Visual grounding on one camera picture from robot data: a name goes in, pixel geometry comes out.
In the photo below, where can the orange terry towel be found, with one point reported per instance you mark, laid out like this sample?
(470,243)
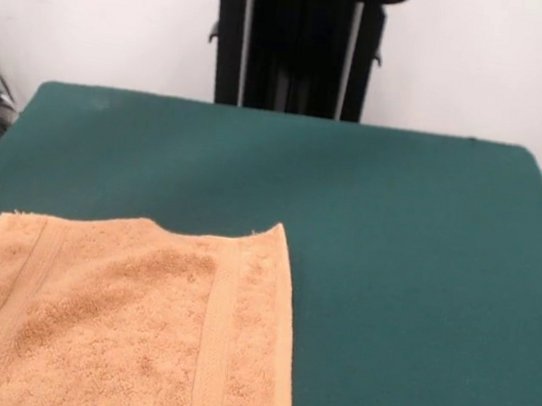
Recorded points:
(132,325)

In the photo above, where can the dark green table cloth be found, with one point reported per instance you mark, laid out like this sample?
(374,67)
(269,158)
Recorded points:
(419,259)

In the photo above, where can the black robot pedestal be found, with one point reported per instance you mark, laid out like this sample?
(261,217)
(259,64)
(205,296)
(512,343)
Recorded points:
(299,40)

